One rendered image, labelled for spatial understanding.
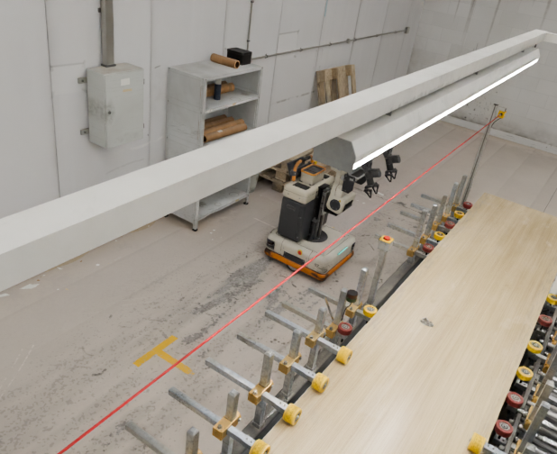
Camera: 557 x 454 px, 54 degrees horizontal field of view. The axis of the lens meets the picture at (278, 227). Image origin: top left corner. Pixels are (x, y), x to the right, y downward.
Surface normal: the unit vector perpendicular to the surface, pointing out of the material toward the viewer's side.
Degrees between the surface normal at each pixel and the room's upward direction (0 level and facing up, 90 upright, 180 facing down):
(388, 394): 0
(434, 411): 0
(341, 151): 90
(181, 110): 90
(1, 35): 90
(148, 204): 90
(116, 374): 0
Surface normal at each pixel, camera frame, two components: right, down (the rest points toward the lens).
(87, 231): 0.82, 0.37
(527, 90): -0.55, 0.34
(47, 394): 0.13, -0.86
